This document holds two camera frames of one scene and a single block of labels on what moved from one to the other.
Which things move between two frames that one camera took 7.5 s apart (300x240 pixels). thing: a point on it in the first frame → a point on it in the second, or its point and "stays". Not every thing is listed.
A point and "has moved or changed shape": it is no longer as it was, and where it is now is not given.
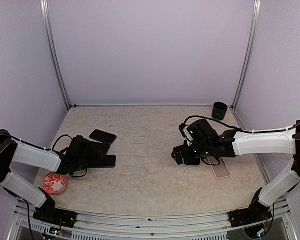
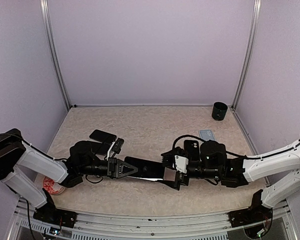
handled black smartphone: x=107 y=161 has moved or changed shape
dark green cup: x=219 y=110 stays
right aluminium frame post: x=256 y=11 stays
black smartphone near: x=99 y=149 stays
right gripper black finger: x=186 y=154 → x=177 y=158
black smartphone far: x=103 y=136 stays
